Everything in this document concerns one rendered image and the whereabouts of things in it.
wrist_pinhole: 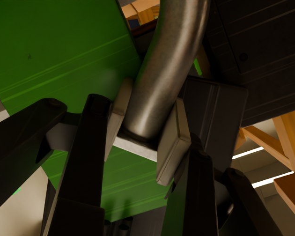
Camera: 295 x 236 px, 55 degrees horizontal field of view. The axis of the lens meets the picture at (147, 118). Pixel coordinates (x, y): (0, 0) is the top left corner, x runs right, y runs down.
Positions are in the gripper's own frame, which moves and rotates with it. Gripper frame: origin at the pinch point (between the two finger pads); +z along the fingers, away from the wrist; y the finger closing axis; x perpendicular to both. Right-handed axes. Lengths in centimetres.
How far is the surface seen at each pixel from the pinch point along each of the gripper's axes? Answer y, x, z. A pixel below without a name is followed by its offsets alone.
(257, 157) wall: 465, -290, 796
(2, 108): -15.2, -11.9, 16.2
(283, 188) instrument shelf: 42, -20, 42
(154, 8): -8, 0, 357
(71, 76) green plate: -5.9, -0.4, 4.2
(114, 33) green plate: -4.0, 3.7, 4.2
